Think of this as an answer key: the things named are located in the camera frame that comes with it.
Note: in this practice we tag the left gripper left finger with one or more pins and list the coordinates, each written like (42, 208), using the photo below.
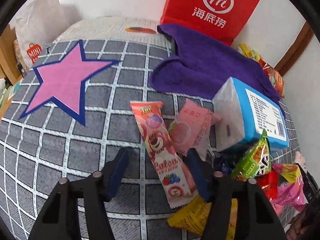
(59, 218)

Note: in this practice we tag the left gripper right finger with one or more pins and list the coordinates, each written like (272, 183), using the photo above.
(256, 218)

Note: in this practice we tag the red snack packet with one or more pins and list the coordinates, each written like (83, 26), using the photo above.
(269, 184)

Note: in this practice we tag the yellow snack packet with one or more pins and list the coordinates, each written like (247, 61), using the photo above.
(193, 217)

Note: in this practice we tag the green triangular snack packet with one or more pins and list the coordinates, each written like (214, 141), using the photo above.
(255, 162)

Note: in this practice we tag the pink magenta snack packet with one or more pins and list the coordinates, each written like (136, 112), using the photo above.
(290, 190)

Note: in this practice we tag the pink long strawberry snack bar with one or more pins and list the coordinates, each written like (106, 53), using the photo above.
(175, 177)

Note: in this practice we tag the pink peach snack packet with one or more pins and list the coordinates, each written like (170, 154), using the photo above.
(191, 128)

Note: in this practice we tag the dark blue snack packet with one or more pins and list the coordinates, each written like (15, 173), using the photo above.
(224, 164)

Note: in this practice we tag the grey checkered bed sheet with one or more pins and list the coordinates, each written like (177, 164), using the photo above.
(39, 149)

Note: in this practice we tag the blue tissue pack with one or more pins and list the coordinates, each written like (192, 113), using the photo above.
(246, 113)

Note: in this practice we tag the orange chips bag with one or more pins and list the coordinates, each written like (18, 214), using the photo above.
(274, 77)

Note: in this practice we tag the purple towel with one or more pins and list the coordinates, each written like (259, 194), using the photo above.
(200, 65)

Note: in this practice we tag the wooden chair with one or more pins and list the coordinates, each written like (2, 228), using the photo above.
(7, 56)

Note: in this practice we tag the yellow chips bag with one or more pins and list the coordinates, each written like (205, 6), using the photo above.
(248, 52)

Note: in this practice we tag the white patterned pillow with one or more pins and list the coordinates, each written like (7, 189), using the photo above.
(115, 28)

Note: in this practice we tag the white Miniso paper bag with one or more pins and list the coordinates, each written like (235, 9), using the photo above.
(39, 24)

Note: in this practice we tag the red paper shopping bag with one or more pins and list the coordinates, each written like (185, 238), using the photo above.
(220, 19)

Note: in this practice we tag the brown wooden door frame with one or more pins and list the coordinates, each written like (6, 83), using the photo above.
(295, 51)

